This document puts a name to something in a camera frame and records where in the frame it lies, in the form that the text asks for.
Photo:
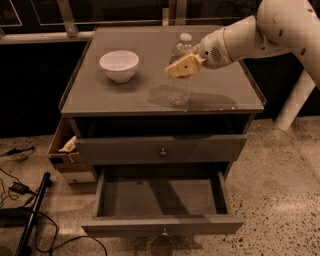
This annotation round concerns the grey top drawer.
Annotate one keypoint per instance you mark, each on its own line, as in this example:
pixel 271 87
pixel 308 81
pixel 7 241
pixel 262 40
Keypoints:
pixel 158 150

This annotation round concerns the black tool on floor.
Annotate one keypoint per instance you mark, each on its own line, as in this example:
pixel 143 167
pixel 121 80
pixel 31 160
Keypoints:
pixel 16 151

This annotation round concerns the black pole on floor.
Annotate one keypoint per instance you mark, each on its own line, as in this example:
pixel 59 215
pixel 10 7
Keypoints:
pixel 23 249

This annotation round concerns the clear plastic water bottle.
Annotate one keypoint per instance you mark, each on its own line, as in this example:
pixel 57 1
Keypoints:
pixel 179 88

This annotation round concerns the black power adapter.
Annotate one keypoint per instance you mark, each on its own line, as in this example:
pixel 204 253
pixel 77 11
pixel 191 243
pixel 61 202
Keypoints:
pixel 19 188

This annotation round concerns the metal window railing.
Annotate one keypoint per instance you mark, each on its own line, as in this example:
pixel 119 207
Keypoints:
pixel 32 21

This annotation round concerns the open cardboard box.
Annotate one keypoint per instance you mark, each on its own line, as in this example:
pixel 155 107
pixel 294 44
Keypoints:
pixel 65 158

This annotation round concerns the white ceramic bowl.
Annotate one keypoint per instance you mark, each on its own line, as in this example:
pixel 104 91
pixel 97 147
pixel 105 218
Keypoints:
pixel 120 66

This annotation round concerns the grey open middle drawer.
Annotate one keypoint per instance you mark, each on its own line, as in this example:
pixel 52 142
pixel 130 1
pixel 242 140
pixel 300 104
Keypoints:
pixel 150 200

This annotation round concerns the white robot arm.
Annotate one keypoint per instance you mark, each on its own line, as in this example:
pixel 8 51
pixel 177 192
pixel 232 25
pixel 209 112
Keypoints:
pixel 279 26

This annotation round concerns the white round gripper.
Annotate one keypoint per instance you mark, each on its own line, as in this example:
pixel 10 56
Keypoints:
pixel 212 50

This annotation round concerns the grey drawer cabinet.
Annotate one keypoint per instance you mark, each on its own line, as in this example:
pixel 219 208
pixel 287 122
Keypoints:
pixel 221 102

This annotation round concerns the white diagonal support column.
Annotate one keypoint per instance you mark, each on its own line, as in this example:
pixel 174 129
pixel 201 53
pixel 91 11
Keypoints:
pixel 294 103

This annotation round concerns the round metal bottom knob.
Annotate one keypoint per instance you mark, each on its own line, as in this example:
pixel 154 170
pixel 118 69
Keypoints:
pixel 163 245

